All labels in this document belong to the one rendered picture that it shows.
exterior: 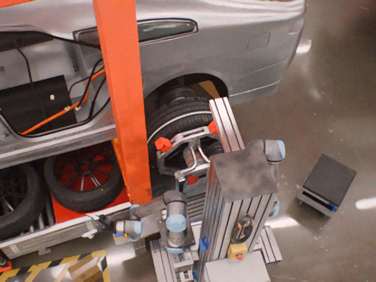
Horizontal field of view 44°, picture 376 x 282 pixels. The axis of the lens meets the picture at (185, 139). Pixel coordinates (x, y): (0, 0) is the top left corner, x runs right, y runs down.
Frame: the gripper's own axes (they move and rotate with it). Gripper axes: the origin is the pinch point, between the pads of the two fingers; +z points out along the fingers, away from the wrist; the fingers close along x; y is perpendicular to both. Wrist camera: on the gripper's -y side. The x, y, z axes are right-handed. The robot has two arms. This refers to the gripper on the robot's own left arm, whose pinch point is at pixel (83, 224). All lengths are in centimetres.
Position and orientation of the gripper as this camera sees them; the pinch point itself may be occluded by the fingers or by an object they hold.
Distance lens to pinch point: 290.8
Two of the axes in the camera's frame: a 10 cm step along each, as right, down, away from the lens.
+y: -0.2, 6.5, 7.6
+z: -10.0, -0.2, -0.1
